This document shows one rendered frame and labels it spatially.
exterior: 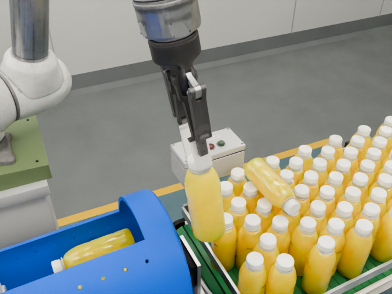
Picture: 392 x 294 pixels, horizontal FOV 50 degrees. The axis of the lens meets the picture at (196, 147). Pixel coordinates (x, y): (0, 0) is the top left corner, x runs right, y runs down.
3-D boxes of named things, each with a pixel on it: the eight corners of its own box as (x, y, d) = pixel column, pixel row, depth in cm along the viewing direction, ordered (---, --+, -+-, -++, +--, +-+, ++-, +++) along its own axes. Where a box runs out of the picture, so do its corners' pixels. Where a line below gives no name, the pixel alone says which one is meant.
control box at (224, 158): (171, 170, 131) (170, 143, 124) (227, 151, 138) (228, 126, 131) (185, 189, 124) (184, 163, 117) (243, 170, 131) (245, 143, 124)
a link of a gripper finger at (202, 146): (200, 125, 68) (208, 132, 65) (206, 150, 70) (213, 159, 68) (192, 128, 67) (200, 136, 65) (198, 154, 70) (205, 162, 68)
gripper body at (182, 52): (139, 32, 64) (153, 87, 69) (157, 47, 57) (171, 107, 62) (184, 18, 66) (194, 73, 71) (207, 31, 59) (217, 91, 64)
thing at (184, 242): (175, 269, 111) (174, 238, 103) (183, 266, 111) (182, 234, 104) (192, 300, 103) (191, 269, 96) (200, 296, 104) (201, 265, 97)
